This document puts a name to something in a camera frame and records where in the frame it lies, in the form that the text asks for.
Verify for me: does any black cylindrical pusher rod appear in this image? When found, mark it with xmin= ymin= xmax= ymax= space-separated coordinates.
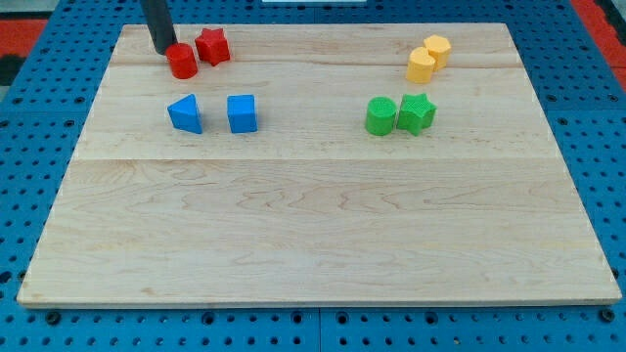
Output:
xmin=140 ymin=0 xmax=178 ymax=55

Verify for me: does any red cylinder block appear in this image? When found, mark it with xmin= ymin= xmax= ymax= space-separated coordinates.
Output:
xmin=165 ymin=43 xmax=198 ymax=79

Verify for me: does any wooden board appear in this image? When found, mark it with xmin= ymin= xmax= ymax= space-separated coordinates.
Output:
xmin=17 ymin=22 xmax=621 ymax=309

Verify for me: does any red star block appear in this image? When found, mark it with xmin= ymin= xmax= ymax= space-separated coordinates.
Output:
xmin=195 ymin=28 xmax=231 ymax=66

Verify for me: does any blue triangle block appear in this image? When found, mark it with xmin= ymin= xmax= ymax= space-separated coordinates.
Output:
xmin=167 ymin=94 xmax=202 ymax=134

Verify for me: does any blue cube block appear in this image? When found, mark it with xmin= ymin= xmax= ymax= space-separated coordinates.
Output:
xmin=227 ymin=95 xmax=257 ymax=134

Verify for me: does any green cylinder block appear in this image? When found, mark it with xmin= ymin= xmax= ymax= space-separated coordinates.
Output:
xmin=365 ymin=96 xmax=397 ymax=136

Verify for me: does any yellow heart block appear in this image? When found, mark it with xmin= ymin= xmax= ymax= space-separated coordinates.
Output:
xmin=405 ymin=47 xmax=436 ymax=83

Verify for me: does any green star block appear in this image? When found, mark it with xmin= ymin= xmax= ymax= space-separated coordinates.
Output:
xmin=396 ymin=94 xmax=437 ymax=136

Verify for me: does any yellow hexagon block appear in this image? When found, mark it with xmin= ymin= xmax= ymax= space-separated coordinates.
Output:
xmin=424 ymin=34 xmax=452 ymax=71

